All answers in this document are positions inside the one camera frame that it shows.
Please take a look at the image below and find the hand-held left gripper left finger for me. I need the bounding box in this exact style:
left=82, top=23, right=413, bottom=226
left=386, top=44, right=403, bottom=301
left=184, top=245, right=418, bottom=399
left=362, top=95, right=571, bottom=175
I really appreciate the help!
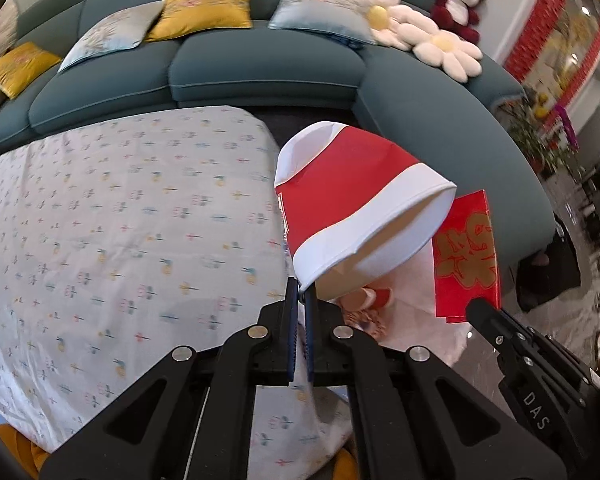
left=40, top=277, right=298, bottom=480

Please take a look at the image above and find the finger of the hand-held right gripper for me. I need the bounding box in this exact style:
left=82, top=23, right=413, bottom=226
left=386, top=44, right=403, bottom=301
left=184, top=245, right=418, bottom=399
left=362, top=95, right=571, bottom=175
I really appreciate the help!
left=467, top=298, right=600, bottom=403

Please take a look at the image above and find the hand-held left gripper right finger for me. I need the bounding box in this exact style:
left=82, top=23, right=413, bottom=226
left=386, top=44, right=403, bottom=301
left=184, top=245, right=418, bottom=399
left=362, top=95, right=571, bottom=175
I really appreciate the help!
left=305, top=287, right=566, bottom=480

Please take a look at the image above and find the red envelope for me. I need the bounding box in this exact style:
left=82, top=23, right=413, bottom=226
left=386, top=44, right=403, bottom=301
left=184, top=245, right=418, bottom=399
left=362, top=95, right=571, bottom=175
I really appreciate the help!
left=432, top=189, right=502, bottom=325

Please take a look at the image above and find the red and white paper cup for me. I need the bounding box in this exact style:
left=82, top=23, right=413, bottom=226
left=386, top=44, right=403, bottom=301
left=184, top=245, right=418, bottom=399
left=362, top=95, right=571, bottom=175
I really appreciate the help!
left=273, top=120, right=458, bottom=293

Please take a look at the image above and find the black bag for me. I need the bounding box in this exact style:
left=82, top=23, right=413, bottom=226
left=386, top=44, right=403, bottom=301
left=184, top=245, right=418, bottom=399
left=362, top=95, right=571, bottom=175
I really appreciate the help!
left=515, top=215, right=581, bottom=313

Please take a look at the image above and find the green potted plant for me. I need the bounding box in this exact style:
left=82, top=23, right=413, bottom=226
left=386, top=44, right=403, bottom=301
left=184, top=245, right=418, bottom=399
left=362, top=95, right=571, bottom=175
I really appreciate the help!
left=500, top=95, right=581, bottom=171

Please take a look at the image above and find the floral printed tablecloth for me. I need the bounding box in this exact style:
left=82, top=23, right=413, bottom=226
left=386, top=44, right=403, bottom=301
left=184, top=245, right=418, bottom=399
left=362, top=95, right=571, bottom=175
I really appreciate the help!
left=0, top=105, right=353, bottom=476

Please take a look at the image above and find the purple orchid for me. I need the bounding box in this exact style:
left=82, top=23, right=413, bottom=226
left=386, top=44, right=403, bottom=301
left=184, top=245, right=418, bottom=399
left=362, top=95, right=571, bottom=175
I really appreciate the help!
left=552, top=102, right=581, bottom=153

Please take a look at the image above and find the teal sectional sofa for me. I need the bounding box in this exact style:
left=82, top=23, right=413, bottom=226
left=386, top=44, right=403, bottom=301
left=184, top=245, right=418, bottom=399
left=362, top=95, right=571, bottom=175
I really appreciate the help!
left=0, top=0, right=556, bottom=281

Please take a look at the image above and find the red paper window decoration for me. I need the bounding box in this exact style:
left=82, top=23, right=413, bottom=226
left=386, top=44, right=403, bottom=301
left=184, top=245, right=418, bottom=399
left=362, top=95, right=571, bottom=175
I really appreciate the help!
left=502, top=0, right=600, bottom=86

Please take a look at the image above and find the red plush toy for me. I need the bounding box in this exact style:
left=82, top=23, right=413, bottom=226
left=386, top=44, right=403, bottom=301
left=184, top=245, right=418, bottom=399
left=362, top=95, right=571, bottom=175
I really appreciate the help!
left=428, top=0, right=491, bottom=45

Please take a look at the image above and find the light blue embroidered pillow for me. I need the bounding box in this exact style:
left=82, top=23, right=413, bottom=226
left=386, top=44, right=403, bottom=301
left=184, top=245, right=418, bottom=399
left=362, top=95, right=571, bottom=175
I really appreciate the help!
left=267, top=0, right=378, bottom=47
left=57, top=0, right=166, bottom=73

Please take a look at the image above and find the yellow embroidered pillow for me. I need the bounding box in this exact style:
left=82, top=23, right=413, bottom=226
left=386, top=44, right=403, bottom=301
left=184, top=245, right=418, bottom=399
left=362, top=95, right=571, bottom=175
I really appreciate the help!
left=145, top=0, right=255, bottom=43
left=0, top=42, right=63, bottom=101

